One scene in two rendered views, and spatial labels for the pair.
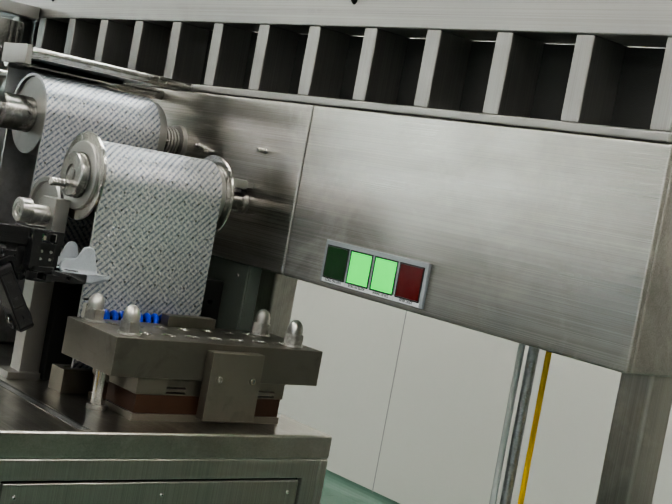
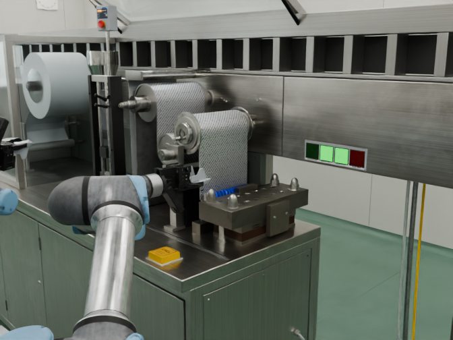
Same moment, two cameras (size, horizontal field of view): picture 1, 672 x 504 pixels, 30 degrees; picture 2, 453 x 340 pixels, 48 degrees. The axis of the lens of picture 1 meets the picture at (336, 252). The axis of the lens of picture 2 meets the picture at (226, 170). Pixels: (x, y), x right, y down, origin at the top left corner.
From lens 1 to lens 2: 0.58 m
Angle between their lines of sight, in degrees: 11
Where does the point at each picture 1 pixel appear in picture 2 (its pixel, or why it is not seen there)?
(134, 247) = (217, 160)
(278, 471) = (303, 248)
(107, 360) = (228, 222)
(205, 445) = (276, 248)
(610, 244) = not seen: outside the picture
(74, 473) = (230, 280)
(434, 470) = not seen: hidden behind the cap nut
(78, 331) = (207, 209)
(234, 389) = (280, 218)
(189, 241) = (238, 150)
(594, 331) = not seen: outside the picture
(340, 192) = (307, 117)
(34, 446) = (213, 275)
